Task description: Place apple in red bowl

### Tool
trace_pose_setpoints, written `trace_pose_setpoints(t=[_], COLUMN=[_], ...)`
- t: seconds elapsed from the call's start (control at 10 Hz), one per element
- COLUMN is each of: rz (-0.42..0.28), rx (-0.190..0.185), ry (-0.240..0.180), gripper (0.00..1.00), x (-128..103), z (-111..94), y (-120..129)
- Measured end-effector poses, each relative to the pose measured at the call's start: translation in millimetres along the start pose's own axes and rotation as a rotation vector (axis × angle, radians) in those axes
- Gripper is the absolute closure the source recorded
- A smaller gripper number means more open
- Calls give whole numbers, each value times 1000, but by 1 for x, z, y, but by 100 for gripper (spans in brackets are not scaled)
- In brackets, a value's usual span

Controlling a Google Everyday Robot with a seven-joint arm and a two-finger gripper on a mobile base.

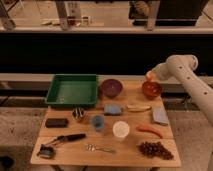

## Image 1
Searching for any bunch of dark grapes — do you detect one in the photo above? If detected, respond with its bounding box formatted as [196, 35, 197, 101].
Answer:
[139, 141, 174, 160]

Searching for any yellow banana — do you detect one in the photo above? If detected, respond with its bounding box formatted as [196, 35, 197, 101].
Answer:
[126, 105, 151, 112]

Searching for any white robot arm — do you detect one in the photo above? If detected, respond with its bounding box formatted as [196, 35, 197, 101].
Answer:
[151, 55, 213, 126]

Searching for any black rectangular block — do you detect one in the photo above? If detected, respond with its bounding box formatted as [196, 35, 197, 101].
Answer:
[45, 118, 68, 128]

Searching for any blue sponge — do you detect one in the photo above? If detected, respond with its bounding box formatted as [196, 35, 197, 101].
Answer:
[104, 105, 122, 116]

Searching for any green plastic tray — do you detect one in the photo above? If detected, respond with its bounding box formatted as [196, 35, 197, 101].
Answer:
[45, 74, 98, 108]

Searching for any small dark metal clip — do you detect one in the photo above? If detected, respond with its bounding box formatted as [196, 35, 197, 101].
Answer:
[37, 146, 55, 159]

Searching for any red bowl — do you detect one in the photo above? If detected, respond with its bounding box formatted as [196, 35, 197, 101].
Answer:
[142, 81, 162, 100]

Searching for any purple bowl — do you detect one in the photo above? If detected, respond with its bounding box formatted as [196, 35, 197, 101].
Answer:
[100, 79, 123, 98]

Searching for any blue cup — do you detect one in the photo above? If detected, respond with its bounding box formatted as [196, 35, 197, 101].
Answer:
[91, 115, 104, 131]

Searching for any striped ball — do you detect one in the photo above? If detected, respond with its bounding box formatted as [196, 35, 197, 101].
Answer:
[72, 107, 85, 122]

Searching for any white cup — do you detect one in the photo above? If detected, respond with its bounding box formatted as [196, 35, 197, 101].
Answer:
[112, 121, 130, 141]

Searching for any grey folded cloth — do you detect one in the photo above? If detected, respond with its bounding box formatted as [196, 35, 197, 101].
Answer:
[152, 107, 169, 125]

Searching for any black handled brush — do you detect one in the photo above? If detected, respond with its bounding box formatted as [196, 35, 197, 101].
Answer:
[45, 134, 86, 146]

